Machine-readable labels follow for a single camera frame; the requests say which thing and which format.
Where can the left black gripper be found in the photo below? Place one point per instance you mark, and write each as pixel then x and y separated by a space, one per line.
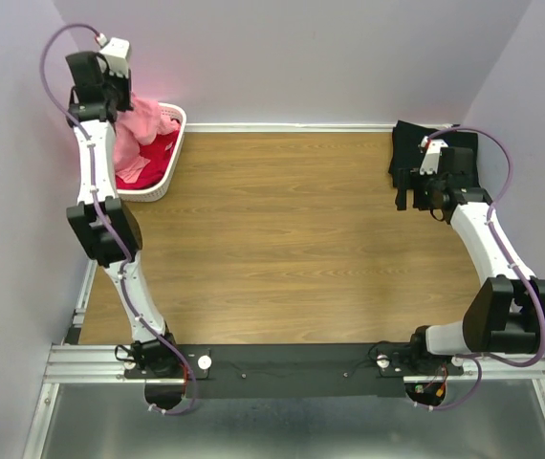
pixel 124 82

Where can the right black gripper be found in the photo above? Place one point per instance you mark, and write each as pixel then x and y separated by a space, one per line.
pixel 404 176

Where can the light pink t shirt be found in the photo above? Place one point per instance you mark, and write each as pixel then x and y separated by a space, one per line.
pixel 135 128

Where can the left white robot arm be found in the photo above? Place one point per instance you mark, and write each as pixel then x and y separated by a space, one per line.
pixel 103 224

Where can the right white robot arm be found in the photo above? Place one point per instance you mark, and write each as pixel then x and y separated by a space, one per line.
pixel 506 319

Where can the folded black t shirt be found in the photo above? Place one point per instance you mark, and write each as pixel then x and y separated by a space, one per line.
pixel 411 148

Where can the white plastic laundry basket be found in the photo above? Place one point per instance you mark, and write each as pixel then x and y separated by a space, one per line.
pixel 155 193

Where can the red t shirt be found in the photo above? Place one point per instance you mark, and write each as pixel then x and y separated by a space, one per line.
pixel 157 156

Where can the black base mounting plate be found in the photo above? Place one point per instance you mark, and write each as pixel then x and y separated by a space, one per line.
pixel 224 385

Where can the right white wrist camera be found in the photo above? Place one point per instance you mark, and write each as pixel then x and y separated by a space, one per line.
pixel 432 150

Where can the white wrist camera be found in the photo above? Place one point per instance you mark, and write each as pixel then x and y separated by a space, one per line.
pixel 432 150
pixel 116 53

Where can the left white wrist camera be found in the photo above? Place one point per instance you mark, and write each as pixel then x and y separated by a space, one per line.
pixel 116 53

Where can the aluminium frame rail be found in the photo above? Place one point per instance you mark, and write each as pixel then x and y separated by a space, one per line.
pixel 104 364

